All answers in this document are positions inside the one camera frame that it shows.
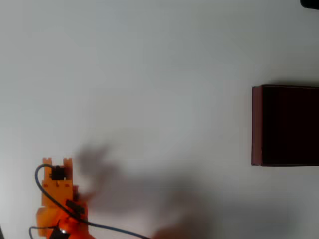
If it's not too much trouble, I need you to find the dark red open box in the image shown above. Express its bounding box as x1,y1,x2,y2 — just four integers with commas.
251,84,319,167

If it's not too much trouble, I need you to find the black object at corner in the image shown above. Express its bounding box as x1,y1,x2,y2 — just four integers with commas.
300,0,319,10

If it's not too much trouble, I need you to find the dark thin cable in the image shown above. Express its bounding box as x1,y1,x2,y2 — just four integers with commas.
28,164,151,239

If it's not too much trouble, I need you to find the orange forked camera mount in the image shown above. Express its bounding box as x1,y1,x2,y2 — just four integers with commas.
40,157,75,209

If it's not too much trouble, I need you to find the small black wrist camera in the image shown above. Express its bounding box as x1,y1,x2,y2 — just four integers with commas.
50,165,67,181

